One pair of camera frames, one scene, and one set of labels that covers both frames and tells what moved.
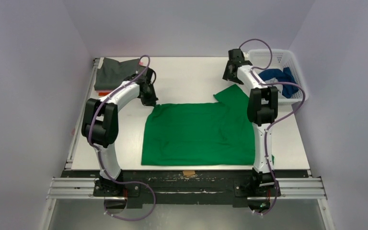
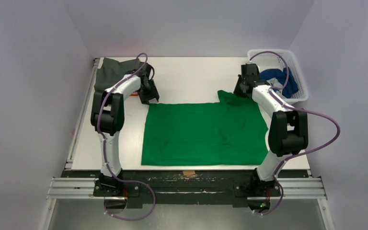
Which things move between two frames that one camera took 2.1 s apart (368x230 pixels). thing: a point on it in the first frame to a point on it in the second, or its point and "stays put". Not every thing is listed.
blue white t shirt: (283, 75) stays put
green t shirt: (201, 133) stays put
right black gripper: (231, 73) to (243, 86)
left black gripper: (151, 101) stays put
